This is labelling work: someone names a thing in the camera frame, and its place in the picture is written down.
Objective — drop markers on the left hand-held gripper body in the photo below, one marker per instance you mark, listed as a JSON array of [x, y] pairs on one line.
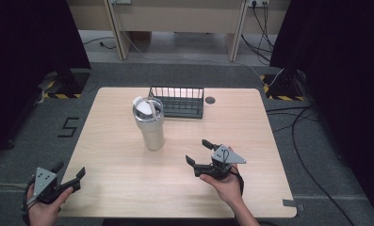
[[44, 180]]

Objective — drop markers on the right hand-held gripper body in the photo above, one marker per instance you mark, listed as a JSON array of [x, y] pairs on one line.
[[225, 157]]

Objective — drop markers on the steel tumbler with white lid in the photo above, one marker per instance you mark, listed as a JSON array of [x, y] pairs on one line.
[[152, 132]]

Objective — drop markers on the person's left hand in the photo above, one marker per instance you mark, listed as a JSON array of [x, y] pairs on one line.
[[43, 213]]

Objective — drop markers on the person's right hand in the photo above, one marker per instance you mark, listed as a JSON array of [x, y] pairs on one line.
[[228, 190]]

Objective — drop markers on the grey tape strip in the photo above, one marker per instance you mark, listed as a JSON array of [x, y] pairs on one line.
[[290, 203]]

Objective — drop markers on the black stand base hazard tape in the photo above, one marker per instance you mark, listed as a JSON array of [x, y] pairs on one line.
[[283, 86], [70, 83]]

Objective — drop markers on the black curtain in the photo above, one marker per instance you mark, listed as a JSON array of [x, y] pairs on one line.
[[24, 62], [341, 78]]

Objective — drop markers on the beige wooden desk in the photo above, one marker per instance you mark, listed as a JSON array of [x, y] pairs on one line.
[[181, 14]]

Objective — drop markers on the white wall socket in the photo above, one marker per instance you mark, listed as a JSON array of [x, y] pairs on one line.
[[258, 2]]

